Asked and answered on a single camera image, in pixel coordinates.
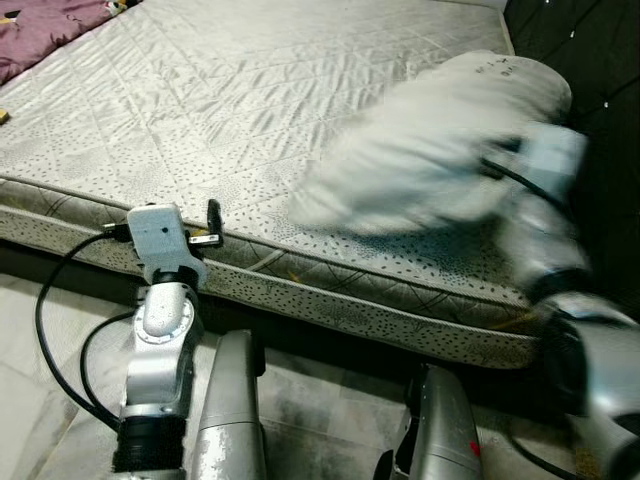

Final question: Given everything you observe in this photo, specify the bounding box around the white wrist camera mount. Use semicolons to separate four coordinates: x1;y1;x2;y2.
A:
515;122;591;216
126;203;210;287

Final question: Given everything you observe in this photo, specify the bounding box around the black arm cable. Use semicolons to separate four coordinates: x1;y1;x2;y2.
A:
79;310;146;421
478;152;561;213
34;226;133;433

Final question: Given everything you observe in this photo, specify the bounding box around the grey quilted mattress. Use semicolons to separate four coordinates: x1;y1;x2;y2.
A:
0;0;561;369

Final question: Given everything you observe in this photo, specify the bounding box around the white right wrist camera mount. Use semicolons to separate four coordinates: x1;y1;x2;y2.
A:
515;122;591;216

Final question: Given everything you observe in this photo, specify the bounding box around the purple cartoon print blanket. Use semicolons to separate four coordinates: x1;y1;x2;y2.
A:
0;0;138;87

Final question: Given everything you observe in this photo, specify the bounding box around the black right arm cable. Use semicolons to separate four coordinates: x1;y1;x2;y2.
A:
478;152;561;213

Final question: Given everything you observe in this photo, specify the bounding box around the black tufted headboard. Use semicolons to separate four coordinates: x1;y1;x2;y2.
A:
500;0;640;301

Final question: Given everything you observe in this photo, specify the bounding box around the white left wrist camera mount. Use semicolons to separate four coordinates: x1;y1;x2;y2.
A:
126;203;210;287

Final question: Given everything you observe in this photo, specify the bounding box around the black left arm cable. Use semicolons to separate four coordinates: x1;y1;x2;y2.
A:
79;310;146;421
34;226;133;433

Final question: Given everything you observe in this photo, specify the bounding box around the silver right robot leg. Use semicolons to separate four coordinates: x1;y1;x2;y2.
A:
374;362;484;480

